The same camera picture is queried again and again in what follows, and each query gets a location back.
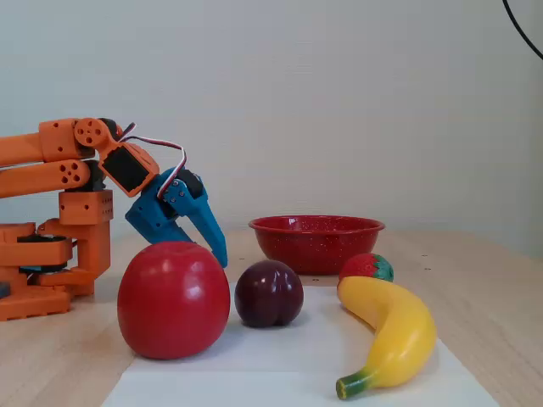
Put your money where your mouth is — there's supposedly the black hanging cable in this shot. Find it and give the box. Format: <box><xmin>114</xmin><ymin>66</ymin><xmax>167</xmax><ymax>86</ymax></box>
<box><xmin>502</xmin><ymin>0</ymin><xmax>543</xmax><ymax>60</ymax></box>

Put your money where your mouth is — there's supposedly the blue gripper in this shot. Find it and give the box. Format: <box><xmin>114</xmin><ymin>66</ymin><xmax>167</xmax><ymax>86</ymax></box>
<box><xmin>125</xmin><ymin>167</ymin><xmax>229</xmax><ymax>270</ymax></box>

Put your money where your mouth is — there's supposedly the red speckled enamel bowl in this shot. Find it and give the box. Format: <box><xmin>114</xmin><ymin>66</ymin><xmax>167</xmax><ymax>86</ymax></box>
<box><xmin>248</xmin><ymin>215</ymin><xmax>386</xmax><ymax>276</ymax></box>

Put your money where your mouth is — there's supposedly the red toy strawberry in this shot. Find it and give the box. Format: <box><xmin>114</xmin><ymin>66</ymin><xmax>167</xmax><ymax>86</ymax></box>
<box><xmin>338</xmin><ymin>253</ymin><xmax>395</xmax><ymax>284</ymax></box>

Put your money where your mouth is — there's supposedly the red toy apple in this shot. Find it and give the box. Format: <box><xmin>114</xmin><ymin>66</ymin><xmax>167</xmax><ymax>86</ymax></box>
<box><xmin>116</xmin><ymin>241</ymin><xmax>232</xmax><ymax>360</ymax></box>

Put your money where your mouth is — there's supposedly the dark purple toy plum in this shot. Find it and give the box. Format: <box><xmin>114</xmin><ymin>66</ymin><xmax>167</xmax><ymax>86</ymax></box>
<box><xmin>233</xmin><ymin>259</ymin><xmax>305</xmax><ymax>328</ymax></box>

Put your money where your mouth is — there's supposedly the orange robot base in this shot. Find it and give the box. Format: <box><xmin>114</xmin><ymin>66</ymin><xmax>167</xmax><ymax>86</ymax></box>
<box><xmin>0</xmin><ymin>222</ymin><xmax>74</xmax><ymax>322</ymax></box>

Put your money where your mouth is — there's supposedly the yellow toy banana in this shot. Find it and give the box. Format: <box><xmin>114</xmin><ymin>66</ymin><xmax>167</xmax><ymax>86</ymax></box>
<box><xmin>335</xmin><ymin>275</ymin><xmax>438</xmax><ymax>401</ymax></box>

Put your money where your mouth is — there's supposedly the white red black servo cable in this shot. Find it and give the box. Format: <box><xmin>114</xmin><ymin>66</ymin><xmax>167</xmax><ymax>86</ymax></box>
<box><xmin>114</xmin><ymin>122</ymin><xmax>188</xmax><ymax>199</ymax></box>

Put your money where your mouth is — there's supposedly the white paper sheet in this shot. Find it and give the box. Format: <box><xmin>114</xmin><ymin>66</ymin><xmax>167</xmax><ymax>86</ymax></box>
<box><xmin>100</xmin><ymin>282</ymin><xmax>501</xmax><ymax>407</ymax></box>

